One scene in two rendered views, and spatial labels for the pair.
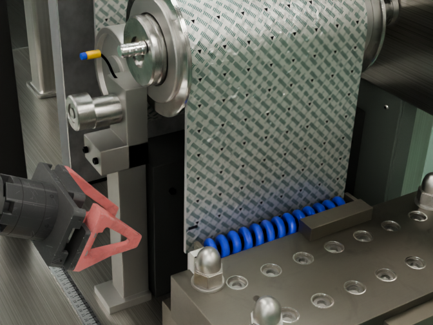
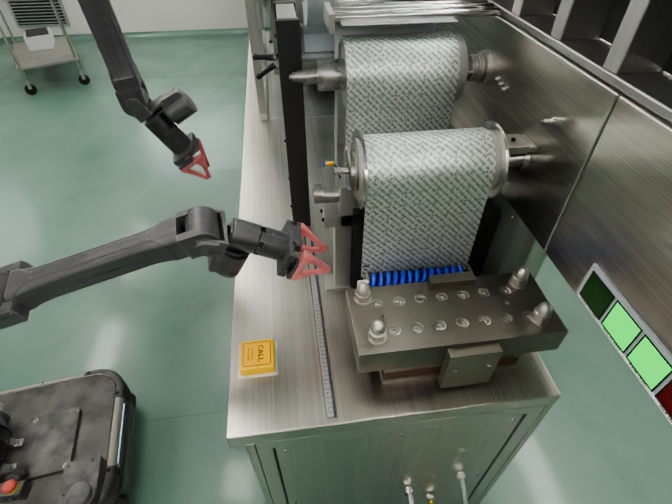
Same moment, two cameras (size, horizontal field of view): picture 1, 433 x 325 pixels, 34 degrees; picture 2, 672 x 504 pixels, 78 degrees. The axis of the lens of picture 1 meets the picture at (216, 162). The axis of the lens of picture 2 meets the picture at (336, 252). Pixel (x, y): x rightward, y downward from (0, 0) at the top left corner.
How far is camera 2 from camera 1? 0.24 m
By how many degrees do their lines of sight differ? 24
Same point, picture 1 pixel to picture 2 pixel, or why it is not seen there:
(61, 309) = (304, 282)
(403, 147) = (517, 242)
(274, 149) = (420, 234)
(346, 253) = (446, 302)
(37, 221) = (274, 253)
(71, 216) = (288, 256)
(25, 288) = not seen: hidden behind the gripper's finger
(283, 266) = (406, 300)
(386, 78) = (514, 200)
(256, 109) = (410, 213)
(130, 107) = (343, 196)
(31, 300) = not seen: hidden behind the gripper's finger
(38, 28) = not seen: hidden behind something
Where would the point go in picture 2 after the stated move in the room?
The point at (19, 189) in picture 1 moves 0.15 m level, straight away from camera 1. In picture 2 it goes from (268, 237) to (284, 190)
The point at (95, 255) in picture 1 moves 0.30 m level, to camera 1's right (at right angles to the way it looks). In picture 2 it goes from (303, 273) to (457, 325)
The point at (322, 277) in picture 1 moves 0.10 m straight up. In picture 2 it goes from (424, 313) to (433, 278)
